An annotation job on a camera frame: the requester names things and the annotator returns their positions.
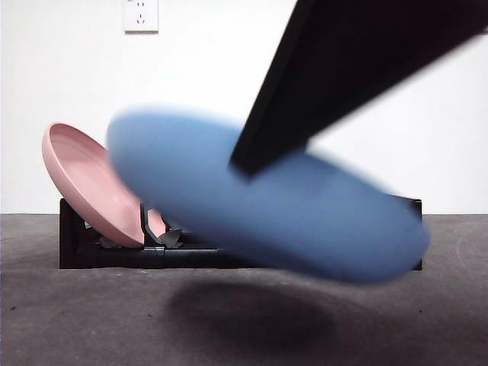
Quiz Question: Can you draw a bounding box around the blue round plate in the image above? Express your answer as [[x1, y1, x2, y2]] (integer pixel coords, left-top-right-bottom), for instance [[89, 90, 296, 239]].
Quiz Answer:
[[105, 101, 432, 286]]

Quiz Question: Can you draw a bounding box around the pink round plate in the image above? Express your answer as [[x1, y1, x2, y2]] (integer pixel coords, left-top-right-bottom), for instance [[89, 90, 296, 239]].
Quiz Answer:
[[40, 121, 169, 249]]

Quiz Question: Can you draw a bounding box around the black plastic dish rack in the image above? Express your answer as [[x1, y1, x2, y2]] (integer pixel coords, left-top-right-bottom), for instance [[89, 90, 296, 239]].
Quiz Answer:
[[59, 196, 423, 271]]

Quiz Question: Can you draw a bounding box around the white wall socket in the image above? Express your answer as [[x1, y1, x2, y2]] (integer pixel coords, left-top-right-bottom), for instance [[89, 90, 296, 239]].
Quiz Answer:
[[123, 0, 159, 33]]

